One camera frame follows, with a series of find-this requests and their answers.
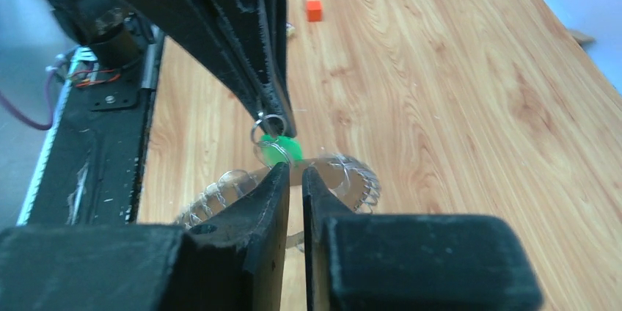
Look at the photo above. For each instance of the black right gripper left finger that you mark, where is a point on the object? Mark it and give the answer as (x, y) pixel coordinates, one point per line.
(233, 261)

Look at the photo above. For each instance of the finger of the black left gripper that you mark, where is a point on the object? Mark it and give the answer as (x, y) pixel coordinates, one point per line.
(253, 34)
(170, 22)

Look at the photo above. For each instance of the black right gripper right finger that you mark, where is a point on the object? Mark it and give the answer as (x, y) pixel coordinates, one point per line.
(410, 261)

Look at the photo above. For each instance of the green key tag with key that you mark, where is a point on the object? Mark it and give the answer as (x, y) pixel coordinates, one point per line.
(277, 150)

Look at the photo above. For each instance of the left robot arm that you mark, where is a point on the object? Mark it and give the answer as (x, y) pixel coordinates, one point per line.
(100, 22)

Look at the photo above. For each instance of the orange cube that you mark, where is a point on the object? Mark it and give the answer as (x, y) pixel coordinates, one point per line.
(314, 11)

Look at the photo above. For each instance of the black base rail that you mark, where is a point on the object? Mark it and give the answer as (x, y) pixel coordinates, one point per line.
(91, 165)

